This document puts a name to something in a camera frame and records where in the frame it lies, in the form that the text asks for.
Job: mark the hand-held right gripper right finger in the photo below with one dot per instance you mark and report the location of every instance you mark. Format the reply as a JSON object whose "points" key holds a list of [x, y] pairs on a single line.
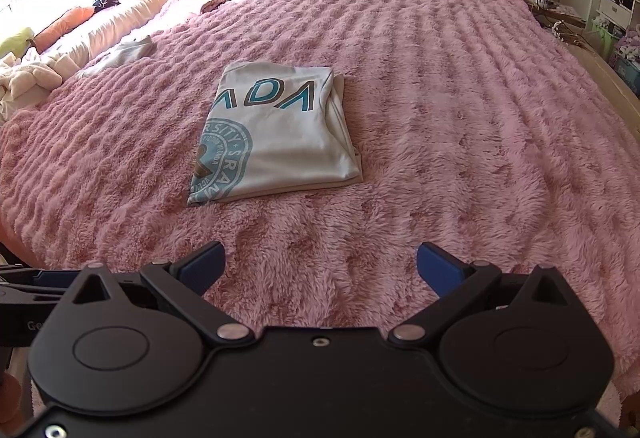
{"points": [[439, 265]]}

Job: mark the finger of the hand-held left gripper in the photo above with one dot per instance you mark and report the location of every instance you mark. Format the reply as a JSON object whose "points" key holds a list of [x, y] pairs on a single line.
{"points": [[55, 276], [35, 295]]}

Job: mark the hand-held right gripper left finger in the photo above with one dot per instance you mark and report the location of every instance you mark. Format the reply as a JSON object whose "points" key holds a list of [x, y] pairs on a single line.
{"points": [[202, 264]]}

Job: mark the white printed sweatshirt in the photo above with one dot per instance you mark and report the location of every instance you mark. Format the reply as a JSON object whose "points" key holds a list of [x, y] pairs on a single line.
{"points": [[280, 148]]}

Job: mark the cream clothes pile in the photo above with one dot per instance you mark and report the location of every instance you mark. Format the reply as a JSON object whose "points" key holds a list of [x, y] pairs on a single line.
{"points": [[30, 78]]}

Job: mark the pink fluffy blanket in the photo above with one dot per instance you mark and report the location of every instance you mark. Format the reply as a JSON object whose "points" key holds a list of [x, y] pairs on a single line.
{"points": [[450, 143]]}

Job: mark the small grey cloth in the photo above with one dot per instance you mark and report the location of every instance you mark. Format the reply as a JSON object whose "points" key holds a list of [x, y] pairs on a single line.
{"points": [[120, 55]]}

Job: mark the green plush pillow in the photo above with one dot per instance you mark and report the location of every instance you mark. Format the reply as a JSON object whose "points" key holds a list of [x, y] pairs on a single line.
{"points": [[15, 43]]}

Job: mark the orange pillow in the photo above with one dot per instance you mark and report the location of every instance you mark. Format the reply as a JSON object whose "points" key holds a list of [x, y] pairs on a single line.
{"points": [[65, 25]]}

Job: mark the cream window seat cushion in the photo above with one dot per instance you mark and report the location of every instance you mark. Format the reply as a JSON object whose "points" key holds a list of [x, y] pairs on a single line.
{"points": [[115, 20]]}

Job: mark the dried flower bunch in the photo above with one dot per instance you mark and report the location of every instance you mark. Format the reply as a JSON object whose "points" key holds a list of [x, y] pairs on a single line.
{"points": [[567, 33]]}

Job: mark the green plastic bin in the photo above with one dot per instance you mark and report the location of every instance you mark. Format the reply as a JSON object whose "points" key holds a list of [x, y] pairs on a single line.
{"points": [[604, 38]]}

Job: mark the cluttered nightstand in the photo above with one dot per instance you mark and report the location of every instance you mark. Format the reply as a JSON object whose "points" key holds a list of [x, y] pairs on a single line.
{"points": [[560, 10]]}

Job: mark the white drawer box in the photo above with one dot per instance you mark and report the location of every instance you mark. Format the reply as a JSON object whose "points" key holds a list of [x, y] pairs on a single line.
{"points": [[611, 7]]}

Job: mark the beige wooden bed frame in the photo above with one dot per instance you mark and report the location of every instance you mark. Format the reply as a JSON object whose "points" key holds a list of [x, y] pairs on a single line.
{"points": [[610, 88]]}

